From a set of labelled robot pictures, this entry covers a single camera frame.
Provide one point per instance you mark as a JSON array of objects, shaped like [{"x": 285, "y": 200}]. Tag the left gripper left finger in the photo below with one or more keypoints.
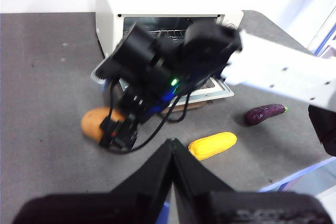
[{"x": 118, "y": 205}]

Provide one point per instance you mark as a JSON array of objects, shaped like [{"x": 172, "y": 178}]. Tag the purple eggplant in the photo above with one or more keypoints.
[{"x": 262, "y": 115}]

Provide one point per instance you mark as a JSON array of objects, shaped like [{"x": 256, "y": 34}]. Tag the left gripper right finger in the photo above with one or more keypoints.
[{"x": 236, "y": 208}]

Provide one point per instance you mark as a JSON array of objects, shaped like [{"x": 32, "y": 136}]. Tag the yellow corn cob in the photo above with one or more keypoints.
[{"x": 212, "y": 145}]

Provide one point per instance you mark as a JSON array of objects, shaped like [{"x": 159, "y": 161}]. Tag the white Toshiba toaster oven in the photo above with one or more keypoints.
[{"x": 107, "y": 3}]

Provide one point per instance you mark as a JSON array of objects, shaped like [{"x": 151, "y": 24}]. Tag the brown potato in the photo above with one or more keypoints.
[{"x": 92, "y": 125}]

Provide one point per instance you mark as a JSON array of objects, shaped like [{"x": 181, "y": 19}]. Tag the glass oven door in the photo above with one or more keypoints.
[{"x": 220, "y": 93}]

